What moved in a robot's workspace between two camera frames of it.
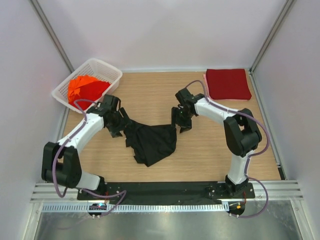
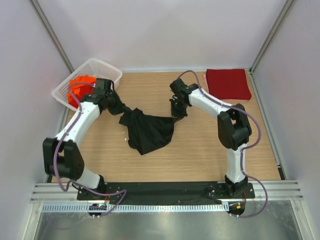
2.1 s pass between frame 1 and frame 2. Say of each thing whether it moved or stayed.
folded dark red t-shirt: stayed
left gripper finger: moved
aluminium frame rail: stayed
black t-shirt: moved
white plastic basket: stayed
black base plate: stayed
